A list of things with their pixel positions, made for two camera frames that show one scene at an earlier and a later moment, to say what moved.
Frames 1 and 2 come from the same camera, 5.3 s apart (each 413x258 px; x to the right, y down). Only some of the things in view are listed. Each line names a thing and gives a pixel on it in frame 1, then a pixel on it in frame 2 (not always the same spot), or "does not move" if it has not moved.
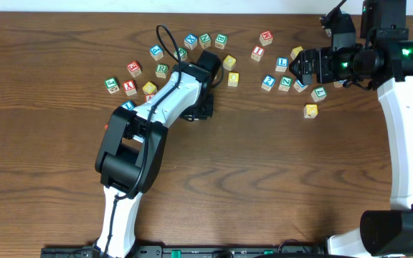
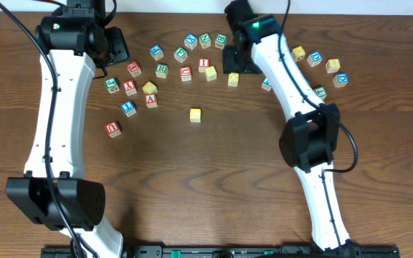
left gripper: x=199 y=110 to x=117 y=45
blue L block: x=128 y=104 does not move
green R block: x=161 y=69 does not move
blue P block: x=156 y=51 does not move
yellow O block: x=233 y=79 does not move
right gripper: x=316 y=65 to x=239 y=60
